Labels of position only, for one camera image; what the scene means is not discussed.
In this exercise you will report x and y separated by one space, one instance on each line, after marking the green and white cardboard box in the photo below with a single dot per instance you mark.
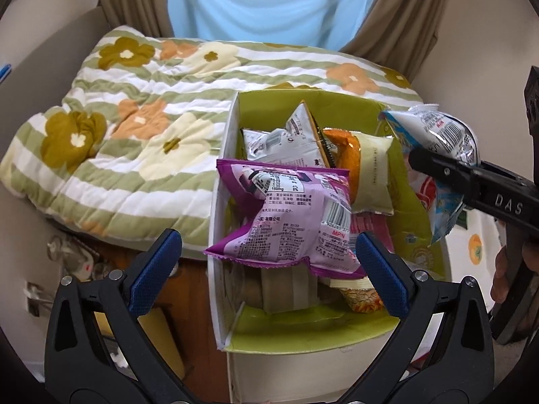
320 328

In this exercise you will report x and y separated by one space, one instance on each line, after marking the pink and white snack packet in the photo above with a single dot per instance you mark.
372 231

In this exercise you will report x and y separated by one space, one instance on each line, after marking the floral striped blanket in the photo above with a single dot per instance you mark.
147 134

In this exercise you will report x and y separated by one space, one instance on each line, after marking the white snack packet gold edge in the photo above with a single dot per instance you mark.
290 143

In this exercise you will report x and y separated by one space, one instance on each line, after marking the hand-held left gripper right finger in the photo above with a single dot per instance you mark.
383 273

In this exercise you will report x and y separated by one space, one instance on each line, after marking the light blue sheer curtain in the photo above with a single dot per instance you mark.
269 4

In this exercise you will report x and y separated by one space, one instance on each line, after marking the yellow cardboard piece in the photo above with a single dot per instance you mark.
164 341

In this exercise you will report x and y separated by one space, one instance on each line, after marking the white power strip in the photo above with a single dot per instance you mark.
63 269

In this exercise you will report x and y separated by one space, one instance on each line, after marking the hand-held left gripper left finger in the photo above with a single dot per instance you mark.
156 269

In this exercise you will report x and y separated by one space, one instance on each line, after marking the light purple snack packet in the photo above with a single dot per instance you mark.
286 219

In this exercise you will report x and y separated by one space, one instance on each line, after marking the small blue object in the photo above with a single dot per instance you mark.
4 72

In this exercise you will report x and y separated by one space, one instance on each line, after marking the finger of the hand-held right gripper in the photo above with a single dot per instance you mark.
446 174

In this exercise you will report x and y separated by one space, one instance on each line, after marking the brown curtain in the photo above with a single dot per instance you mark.
404 17
134 0

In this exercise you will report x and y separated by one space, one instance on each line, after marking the yellow orange snack packet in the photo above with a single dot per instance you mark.
362 296

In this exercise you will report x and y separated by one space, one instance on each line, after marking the orange and cream snack packet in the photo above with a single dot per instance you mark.
370 176

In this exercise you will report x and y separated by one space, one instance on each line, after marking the blue and white snack packet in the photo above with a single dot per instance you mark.
446 130

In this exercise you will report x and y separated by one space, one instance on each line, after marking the person's right hand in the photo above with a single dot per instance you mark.
499 277

